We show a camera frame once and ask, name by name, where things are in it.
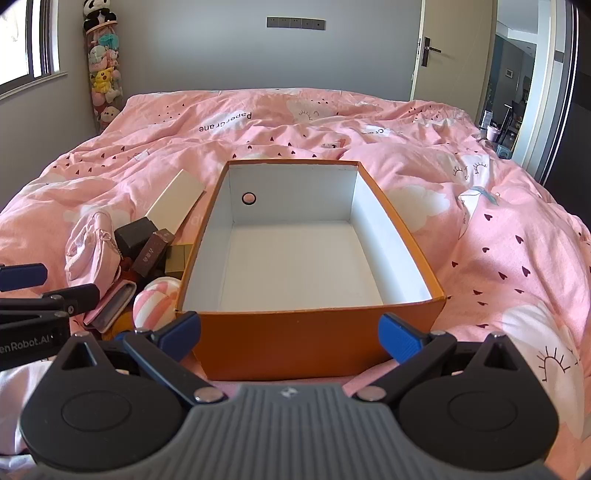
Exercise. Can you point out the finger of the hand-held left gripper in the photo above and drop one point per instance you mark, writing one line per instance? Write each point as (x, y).
(23, 276)
(74, 297)

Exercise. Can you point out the hanging plush toy organizer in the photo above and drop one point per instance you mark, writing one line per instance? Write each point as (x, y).
(104, 74)

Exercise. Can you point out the pink printed blanket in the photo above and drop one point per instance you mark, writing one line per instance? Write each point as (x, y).
(485, 194)

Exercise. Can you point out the orange cardboard box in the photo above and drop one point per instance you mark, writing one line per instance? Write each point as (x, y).
(295, 341)

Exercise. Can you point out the pink wallet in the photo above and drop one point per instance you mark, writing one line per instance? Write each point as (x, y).
(113, 304)

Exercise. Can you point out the dark brown square box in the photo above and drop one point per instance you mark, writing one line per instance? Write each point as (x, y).
(134, 235)

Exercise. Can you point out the brown box with label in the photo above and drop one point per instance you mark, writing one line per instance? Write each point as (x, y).
(152, 251)

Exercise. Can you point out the pink fabric pouch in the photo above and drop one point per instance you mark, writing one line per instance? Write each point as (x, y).
(87, 244)

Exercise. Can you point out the dark wardrobe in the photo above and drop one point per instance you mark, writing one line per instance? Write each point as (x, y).
(575, 115)

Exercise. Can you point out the grey wall switch panel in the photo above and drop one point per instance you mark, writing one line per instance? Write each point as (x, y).
(295, 22)

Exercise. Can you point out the gold rectangular box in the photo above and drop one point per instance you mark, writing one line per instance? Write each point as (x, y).
(178, 263)

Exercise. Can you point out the pink cup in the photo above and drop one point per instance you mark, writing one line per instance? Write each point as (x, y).
(493, 134)

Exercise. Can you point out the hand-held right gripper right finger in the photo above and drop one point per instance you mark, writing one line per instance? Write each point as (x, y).
(399, 336)

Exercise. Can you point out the white door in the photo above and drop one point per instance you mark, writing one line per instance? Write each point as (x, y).
(457, 50)

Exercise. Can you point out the cream white rectangular box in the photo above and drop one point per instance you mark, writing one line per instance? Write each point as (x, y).
(178, 201)

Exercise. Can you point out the pink white striped ball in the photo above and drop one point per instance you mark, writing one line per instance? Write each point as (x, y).
(154, 302)

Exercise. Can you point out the white cloth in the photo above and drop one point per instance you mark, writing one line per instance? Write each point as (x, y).
(18, 397)

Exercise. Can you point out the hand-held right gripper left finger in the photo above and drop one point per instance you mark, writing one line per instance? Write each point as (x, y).
(181, 331)

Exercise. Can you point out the window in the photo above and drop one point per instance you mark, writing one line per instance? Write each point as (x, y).
(18, 41)

